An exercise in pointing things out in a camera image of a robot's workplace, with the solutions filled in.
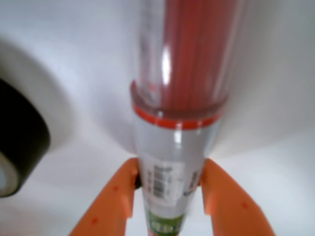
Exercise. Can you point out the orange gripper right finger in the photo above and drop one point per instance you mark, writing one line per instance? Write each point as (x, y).
(232, 210)

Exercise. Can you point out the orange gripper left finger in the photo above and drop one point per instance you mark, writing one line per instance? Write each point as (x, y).
(109, 212)

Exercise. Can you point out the black tape roll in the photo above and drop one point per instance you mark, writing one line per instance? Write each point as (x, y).
(24, 139)

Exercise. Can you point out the red whiteboard marker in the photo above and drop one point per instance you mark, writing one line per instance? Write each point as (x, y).
(178, 99)

